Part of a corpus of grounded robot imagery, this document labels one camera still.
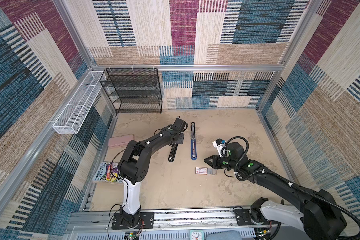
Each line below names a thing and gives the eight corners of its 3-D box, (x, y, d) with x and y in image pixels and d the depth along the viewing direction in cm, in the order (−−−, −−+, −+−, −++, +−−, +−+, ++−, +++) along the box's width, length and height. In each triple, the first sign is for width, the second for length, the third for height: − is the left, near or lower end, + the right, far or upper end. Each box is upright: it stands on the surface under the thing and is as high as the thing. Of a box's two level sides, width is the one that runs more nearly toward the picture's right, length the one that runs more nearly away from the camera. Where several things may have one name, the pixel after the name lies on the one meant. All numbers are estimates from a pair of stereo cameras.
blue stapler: (191, 160, 96) (191, 158, 94) (191, 123, 115) (191, 121, 112) (196, 160, 96) (197, 158, 94) (195, 124, 114) (196, 121, 112)
